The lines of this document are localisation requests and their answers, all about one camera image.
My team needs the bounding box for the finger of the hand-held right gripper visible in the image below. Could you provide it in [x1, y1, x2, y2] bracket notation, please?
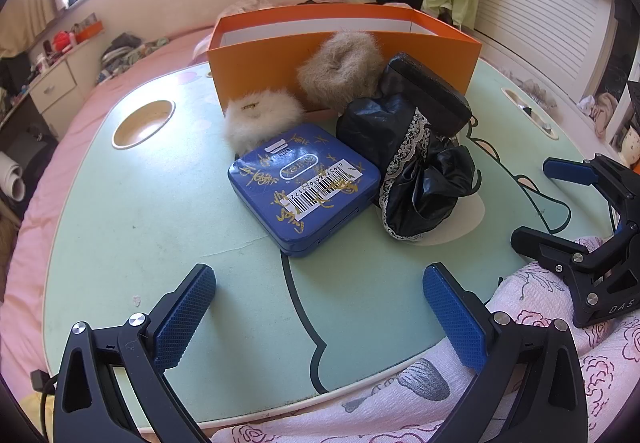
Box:
[511, 225, 601, 274]
[543, 154, 640, 224]

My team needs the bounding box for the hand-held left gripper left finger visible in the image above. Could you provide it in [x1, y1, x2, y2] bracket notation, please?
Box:
[52, 263, 217, 443]

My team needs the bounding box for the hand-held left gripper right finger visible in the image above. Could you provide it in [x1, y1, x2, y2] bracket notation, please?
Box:
[422, 263, 588, 443]

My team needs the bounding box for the blue square tin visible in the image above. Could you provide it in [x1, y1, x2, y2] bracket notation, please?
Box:
[227, 123, 381, 258]

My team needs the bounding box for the black rectangular case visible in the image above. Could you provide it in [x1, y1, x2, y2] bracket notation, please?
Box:
[385, 52, 472, 136]

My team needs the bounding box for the black lace trimmed cloth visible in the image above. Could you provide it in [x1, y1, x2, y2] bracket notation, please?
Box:
[336, 96, 483, 241]

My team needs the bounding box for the white fluffy scrunchie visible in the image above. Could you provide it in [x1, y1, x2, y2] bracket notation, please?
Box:
[222, 90, 305, 155]

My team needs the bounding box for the orange cardboard box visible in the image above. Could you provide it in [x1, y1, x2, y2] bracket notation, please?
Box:
[206, 4, 483, 116]

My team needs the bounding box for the beige fluffy scrunchie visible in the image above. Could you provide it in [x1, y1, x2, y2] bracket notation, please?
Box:
[296, 30, 385, 110]

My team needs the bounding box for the pink crumpled cloth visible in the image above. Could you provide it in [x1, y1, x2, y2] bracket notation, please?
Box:
[580, 92, 621, 139]

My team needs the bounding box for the floral pink white blanket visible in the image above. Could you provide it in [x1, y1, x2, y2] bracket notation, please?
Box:
[210, 235, 640, 443]

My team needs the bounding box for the pink bedsheet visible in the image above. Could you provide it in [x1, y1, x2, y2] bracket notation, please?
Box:
[0, 26, 216, 404]

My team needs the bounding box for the white louvered door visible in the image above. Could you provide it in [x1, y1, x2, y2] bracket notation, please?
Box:
[472, 0, 616, 104]

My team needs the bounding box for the rolled white paper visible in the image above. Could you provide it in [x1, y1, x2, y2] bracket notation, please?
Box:
[0, 152, 26, 201]

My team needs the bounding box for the black bag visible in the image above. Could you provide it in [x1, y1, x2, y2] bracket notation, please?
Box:
[0, 123, 58, 219]

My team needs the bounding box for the white drawer cabinet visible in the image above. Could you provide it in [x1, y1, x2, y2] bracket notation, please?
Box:
[27, 56, 86, 141]

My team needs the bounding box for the pile of clothes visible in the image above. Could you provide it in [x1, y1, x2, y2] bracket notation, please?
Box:
[97, 33, 171, 86]

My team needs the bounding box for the orange shelf box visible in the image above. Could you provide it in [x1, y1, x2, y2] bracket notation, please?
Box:
[75, 18, 105, 44]

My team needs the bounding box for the beige curtain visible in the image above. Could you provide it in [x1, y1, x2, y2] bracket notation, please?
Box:
[0, 0, 58, 59]

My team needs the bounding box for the black plug cable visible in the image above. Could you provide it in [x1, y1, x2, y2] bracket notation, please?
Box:
[31, 370, 61, 416]

